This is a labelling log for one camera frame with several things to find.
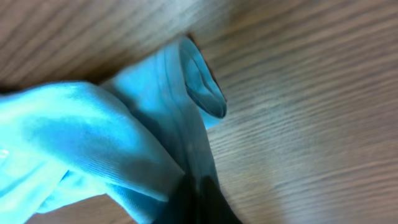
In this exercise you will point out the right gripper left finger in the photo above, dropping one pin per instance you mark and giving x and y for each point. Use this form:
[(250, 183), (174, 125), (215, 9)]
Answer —
[(182, 206)]

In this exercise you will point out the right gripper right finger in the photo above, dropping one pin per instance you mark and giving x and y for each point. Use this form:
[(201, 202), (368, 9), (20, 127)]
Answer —
[(214, 209)]

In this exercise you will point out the light blue t-shirt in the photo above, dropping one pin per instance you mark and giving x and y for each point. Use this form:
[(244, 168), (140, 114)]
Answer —
[(132, 137)]

